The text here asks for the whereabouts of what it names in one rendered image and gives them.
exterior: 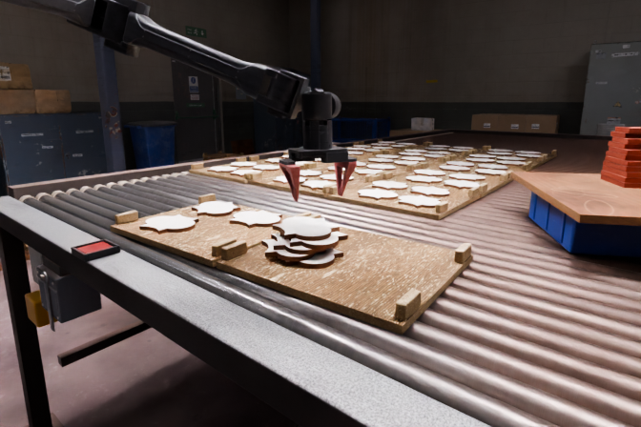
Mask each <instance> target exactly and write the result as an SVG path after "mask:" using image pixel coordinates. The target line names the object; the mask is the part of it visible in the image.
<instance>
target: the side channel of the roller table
mask: <svg viewBox="0 0 641 427"><path fill-rule="evenodd" d="M447 132H450V130H438V131H432V132H417V133H411V134H403V135H395V136H388V137H381V138H373V139H366V140H359V141H351V142H344V143H337V144H333V145H337V146H338V147H343V148H345V147H352V146H353V143H355V142H362V141H364V144H371V143H378V139H382V140H383V142H387V141H388V142H389V141H395V140H403V139H408V138H415V137H421V136H428V135H433V134H441V133H447ZM284 152H288V150H285V151H277V152H264V153H256V154H249V155H242V156H234V157H227V158H220V159H212V160H205V161H197V162H190V163H183V164H175V165H168V166H161V167H153V168H146V169H139V170H131V171H124V172H117V173H103V174H95V175H88V176H80V177H73V178H66V179H58V180H51V181H44V182H36V183H29V184H22V185H14V186H8V189H9V195H10V197H12V198H14V199H16V200H18V198H19V197H20V196H22V195H30V196H33V197H34V196H35V195H36V194H38V193H47V194H50V193H51V192H53V191H61V192H64V191H66V190H67V189H77V190H78V189H79V188H81V187H92V186H93V185H104V186H105V184H107V183H117V182H118V181H128V182H129V180H131V179H138V180H139V179H140V178H142V177H148V178H151V177H152V176H162V175H163V174H169V175H171V174H172V173H182V172H188V171H189V170H191V169H192V167H191V164H196V163H203V168H207V167H214V166H220V165H227V164H231V163H234V162H237V161H236V158H242V157H246V161H247V162H248V161H250V160H249V156H255V155H258V156H259V160H261V159H267V158H274V157H281V156H283V153H284Z"/></svg>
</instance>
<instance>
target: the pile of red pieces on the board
mask: <svg viewBox="0 0 641 427"><path fill-rule="evenodd" d="M610 136H612V140H611V141H609V146H610V147H609V150H608V151H606V155H608V156H606V158H605V160H604V162H603V170H601V179H602V180H605V181H608V182H609V183H612V184H614V185H617V186H620V187H622V188H633V189H641V127H615V132H610Z"/></svg>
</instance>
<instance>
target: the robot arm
mask: <svg viewBox="0 0 641 427"><path fill-rule="evenodd" d="M0 1H2V2H6V3H10V4H14V5H17V6H21V7H25V8H29V9H33V10H40V11H43V12H47V13H51V14H55V15H60V16H63V17H65V18H66V19H67V22H68V23H70V24H73V25H75V26H77V27H79V28H81V29H83V30H86V31H89V32H92V33H94V34H96V35H99V36H101V37H103V38H105V41H104V45H103V46H105V47H107V48H110V49H112V50H114V51H118V52H120V53H122V54H125V55H128V56H132V57H138V55H139V51H140V48H147V49H150V50H153V51H156V52H159V53H161V54H163V55H166V56H168V57H170V58H173V59H175V60H176V61H179V62H181V63H183V64H186V65H188V66H190V67H193V68H195V69H197V70H200V71H203V72H206V73H208V74H210V75H213V76H214V77H216V78H219V79H221V80H223V81H226V82H228V83H230V84H232V85H233V86H235V87H237V88H238V89H240V90H241V91H243V92H244V93H245V94H246V95H248V96H251V97H253V98H255V99H256V102H259V103H260V104H262V105H265V106H267V109H268V110H267V112H268V113H270V114H272V115H274V116H276V117H278V118H280V119H282V118H289V119H295V118H296V116H297V114H298V112H301V111H302V120H303V121H302V136H303V148H292V149H288V156H289V158H288V159H279V167H280V169H281V171H282V173H283V174H284V176H285V178H286V180H287V182H288V184H289V187H290V190H291V193H292V195H293V198H294V200H295V201H297V202H298V199H299V190H300V166H298V165H296V162H302V161H315V160H316V159H315V158H320V162H321V163H334V167H335V175H336V182H337V190H338V195H339V196H343V193H344V190H345V187H346V185H347V182H348V180H349V178H350V177H351V175H352V173H353V171H354V170H355V168H356V167H357V158H355V157H351V156H348V149H347V148H343V147H338V146H333V142H332V118H334V117H336V116H337V115H338V114H339V112H340V111H341V101H340V99H339V98H338V97H337V96H336V95H335V94H334V93H332V92H329V91H323V89H318V88H314V89H313V90H312V91H310V90H311V88H310V87H308V83H309V79H306V78H304V77H301V76H299V75H297V74H294V73H292V72H290V71H287V70H283V69H280V71H277V70H274V69H272V68H269V67H267V66H264V65H262V64H258V63H249V62H245V61H242V60H239V59H237V58H235V57H233V56H230V55H228V54H226V53H223V52H221V51H217V50H215V49H212V48H210V47H207V46H205V45H203V44H200V43H198V42H196V41H194V40H191V39H189V38H187V37H184V36H182V35H179V34H177V33H175V32H172V31H170V30H166V29H164V28H162V27H161V26H159V25H158V24H157V23H155V22H154V21H153V20H152V19H151V18H149V17H148V15H149V11H150V7H151V6H149V5H146V4H144V3H141V2H139V1H136V0H0ZM343 168H345V171H344V175H343V179H342V182H341V178H342V171H343Z"/></svg>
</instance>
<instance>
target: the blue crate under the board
mask: <svg viewBox="0 0 641 427"><path fill-rule="evenodd" d="M529 217H530V218H531V219H532V220H533V221H534V222H536V223H537V224H538V225H539V226H540V227H541V228H542V229H543V230H545V231H546V232H547V233H548V234H549V235H550V236H552V237H553V238H554V239H555V240H556V241H557V242H558V243H560V244H561V245H562V246H563V247H564V248H565V249H566V250H568V251H569V252H570V253H571V254H596V255H611V256H626V257H641V226H629V225H609V224H589V223H579V222H577V221H576V220H574V219H573V218H571V217H570V216H568V215H567V214H565V213H563V212H562V211H560V210H559V209H557V208H556V207H554V206H553V205H551V204H550V203H548V202H547V201H546V200H545V199H543V198H542V197H540V196H539V195H537V194H536V193H534V192H531V199H530V207H529Z"/></svg>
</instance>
